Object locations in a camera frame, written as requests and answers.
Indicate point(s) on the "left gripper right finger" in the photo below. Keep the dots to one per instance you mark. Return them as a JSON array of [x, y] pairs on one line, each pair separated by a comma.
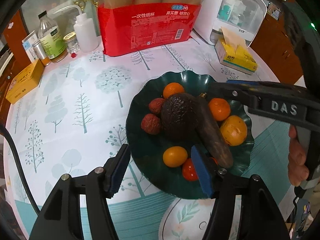
[[260, 217]]

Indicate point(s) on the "large orange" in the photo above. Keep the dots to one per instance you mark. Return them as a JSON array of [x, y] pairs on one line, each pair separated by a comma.
[[234, 130]]

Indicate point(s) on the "small mandarin orange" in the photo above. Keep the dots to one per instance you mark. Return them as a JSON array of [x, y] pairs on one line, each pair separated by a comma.
[[219, 108]]

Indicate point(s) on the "dark brown banana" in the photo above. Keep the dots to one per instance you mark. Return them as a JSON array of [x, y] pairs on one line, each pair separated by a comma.
[[211, 135]]

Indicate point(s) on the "small orange kumquat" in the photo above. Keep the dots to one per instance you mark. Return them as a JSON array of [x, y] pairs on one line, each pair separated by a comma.
[[175, 156]]

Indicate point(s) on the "dark avocado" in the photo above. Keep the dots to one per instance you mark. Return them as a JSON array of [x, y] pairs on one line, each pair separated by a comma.
[[179, 115]]

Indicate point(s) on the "mandarin with stem mark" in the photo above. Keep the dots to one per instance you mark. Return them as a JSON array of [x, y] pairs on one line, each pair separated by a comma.
[[171, 89]]

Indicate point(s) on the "red lychee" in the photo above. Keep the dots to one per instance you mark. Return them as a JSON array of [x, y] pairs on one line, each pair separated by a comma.
[[151, 124], [155, 106]]

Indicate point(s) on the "right hand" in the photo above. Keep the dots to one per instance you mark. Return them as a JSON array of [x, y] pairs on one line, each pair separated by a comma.
[[297, 171]]

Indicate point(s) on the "yellow tissue pack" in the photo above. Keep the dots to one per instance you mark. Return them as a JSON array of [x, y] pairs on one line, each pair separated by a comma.
[[232, 52]]

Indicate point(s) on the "patterned tablecloth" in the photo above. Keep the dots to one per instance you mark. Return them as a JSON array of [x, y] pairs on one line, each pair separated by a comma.
[[75, 120]]

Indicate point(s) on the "dark green scalloped plate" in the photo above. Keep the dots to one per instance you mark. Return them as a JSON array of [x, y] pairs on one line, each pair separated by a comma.
[[147, 150]]

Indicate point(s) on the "white clear storage box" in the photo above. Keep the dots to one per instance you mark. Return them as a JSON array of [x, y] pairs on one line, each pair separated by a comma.
[[243, 17]]

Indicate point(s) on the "yellow tin box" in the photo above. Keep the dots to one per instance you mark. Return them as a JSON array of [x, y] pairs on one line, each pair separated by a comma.
[[25, 81]]

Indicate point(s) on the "small metal can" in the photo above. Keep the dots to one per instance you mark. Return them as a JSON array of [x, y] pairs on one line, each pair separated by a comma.
[[41, 54]]

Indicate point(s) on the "white blue carton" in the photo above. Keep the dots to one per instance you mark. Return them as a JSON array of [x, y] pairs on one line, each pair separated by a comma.
[[27, 44]]

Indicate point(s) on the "small glass jar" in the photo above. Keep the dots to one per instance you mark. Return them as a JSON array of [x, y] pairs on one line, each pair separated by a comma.
[[71, 42]]

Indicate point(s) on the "red paper cup package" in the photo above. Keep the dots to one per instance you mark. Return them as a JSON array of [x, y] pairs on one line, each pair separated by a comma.
[[128, 26]]

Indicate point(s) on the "green label glass bottle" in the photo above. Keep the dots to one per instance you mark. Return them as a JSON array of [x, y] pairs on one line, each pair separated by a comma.
[[51, 39]]

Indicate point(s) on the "white squeeze bottle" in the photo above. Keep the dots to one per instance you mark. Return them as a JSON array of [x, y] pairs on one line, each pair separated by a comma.
[[84, 29]]

